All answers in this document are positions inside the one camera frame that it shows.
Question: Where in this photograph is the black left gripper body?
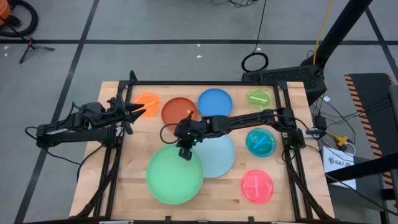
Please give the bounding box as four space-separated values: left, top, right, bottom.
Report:
105 96 135 136

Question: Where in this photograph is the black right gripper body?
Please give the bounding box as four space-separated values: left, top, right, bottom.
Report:
174 117 206 149

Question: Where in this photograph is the small translucent orange plate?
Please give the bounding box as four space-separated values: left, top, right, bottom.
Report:
133 91 161 119

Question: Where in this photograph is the red-brown plastic plate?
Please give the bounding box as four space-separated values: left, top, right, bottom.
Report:
160 96 199 132

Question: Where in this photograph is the large green plastic plate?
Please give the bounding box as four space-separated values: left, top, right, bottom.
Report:
146 144 205 206

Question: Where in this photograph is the small translucent teal plate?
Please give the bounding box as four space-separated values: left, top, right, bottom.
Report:
245 128 277 157

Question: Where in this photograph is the small translucent yellow-green plate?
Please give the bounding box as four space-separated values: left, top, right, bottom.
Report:
246 88 273 111

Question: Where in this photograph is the light blue plastic plate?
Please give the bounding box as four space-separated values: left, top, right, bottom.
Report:
192 134 237 179

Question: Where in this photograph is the small translucent pink plate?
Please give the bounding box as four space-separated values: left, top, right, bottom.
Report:
241 169 275 205

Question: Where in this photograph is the black perforated base box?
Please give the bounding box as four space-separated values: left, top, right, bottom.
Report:
241 63 328 105

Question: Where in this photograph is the black tripod stand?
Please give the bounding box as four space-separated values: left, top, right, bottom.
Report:
19 37 55 65

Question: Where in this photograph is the white power strip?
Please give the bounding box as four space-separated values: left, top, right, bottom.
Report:
302 127 326 138

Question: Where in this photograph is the black power adapter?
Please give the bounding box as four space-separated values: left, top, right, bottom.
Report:
314 114 328 131

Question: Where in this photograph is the white printed paper sign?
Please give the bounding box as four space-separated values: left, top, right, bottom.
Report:
322 146 358 190

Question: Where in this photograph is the orange vacuum cleaner body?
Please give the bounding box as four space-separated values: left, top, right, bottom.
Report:
0 0 12 26

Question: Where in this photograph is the yellow plug connector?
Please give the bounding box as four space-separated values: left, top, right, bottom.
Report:
325 130 349 147

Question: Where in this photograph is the black crossbeam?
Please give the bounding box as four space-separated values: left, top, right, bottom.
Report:
325 152 398 184

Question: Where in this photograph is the black slanted pole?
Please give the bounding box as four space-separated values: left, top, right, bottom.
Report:
300 0 374 68

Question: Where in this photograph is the hazard striped black mat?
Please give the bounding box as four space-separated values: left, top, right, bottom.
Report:
343 72 398 190

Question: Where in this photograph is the black aluminium table frame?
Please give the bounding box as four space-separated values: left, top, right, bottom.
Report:
73 70 335 224

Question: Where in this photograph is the coiled black cable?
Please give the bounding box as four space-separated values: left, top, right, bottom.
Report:
241 0 269 73

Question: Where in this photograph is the black vacuum hose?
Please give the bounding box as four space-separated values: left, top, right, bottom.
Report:
0 0 39 39

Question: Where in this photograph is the yellow cable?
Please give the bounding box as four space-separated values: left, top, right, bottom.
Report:
312 0 335 65

